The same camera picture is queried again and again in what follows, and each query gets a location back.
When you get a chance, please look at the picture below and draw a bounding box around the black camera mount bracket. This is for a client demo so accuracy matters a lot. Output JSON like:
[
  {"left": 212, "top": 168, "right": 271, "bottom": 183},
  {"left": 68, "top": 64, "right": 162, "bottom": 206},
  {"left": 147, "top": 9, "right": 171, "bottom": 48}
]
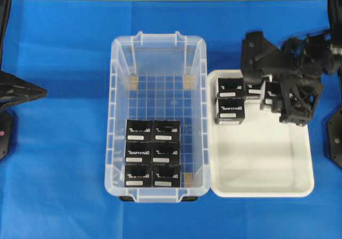
[{"left": 240, "top": 31, "right": 282, "bottom": 85}]

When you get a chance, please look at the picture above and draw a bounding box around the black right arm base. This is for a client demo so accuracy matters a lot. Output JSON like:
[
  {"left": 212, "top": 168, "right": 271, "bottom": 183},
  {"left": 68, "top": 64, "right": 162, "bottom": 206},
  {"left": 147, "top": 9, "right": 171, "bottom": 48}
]
[{"left": 325, "top": 110, "right": 341, "bottom": 169}]

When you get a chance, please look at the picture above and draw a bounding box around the black box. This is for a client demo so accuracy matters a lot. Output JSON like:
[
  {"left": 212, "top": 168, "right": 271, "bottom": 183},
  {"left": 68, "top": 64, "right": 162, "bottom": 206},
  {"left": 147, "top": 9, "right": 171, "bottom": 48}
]
[
  {"left": 124, "top": 164, "right": 153, "bottom": 188},
  {"left": 126, "top": 120, "right": 153, "bottom": 142},
  {"left": 244, "top": 81, "right": 281, "bottom": 113},
  {"left": 215, "top": 78, "right": 245, "bottom": 99},
  {"left": 153, "top": 120, "right": 181, "bottom": 142},
  {"left": 215, "top": 98, "right": 245, "bottom": 125},
  {"left": 152, "top": 142, "right": 181, "bottom": 165},
  {"left": 125, "top": 141, "right": 153, "bottom": 164},
  {"left": 152, "top": 164, "right": 181, "bottom": 188}
]

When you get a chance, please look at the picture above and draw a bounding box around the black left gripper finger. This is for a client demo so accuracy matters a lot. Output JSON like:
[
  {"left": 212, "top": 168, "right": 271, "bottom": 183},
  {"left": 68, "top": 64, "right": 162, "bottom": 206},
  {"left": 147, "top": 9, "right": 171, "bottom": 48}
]
[{"left": 1, "top": 72, "right": 47, "bottom": 103}]

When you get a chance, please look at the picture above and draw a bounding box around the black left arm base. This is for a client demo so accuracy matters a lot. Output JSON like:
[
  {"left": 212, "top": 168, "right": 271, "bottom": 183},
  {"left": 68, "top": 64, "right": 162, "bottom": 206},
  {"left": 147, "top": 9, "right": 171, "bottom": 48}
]
[{"left": 0, "top": 111, "right": 13, "bottom": 160}]

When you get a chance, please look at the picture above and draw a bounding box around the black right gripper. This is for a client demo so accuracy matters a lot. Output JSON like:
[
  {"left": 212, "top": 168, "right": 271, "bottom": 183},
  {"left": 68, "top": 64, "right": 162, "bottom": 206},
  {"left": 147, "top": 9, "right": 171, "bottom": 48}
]
[{"left": 260, "top": 34, "right": 325, "bottom": 126}]

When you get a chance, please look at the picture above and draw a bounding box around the white plastic tray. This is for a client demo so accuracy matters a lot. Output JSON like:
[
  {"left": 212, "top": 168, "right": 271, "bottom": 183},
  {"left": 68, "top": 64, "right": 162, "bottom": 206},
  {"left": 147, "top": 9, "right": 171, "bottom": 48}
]
[{"left": 207, "top": 70, "right": 315, "bottom": 198}]

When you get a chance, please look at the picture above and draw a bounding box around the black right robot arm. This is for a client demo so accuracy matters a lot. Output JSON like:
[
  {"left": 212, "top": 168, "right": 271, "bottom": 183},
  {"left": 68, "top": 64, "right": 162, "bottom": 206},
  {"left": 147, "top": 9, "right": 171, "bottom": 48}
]
[{"left": 260, "top": 0, "right": 341, "bottom": 126}]

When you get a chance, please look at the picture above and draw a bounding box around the black box in case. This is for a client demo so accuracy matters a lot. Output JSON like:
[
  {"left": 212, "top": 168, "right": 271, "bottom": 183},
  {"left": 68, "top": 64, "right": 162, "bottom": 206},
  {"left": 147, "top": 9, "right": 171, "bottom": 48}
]
[
  {"left": 152, "top": 142, "right": 181, "bottom": 165},
  {"left": 153, "top": 120, "right": 181, "bottom": 142},
  {"left": 126, "top": 120, "right": 153, "bottom": 142},
  {"left": 152, "top": 164, "right": 181, "bottom": 188},
  {"left": 125, "top": 141, "right": 153, "bottom": 164},
  {"left": 124, "top": 164, "right": 153, "bottom": 188}
]

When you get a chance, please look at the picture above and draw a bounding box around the blue table cloth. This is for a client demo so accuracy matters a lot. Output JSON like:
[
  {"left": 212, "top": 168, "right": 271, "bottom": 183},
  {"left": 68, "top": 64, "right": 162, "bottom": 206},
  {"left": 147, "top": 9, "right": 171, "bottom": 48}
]
[{"left": 1, "top": 0, "right": 341, "bottom": 238}]

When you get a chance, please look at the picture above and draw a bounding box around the clear plastic storage case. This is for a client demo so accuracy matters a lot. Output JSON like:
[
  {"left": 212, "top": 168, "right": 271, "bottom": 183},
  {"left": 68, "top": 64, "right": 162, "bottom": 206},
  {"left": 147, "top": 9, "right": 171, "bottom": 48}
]
[{"left": 104, "top": 32, "right": 211, "bottom": 203}]

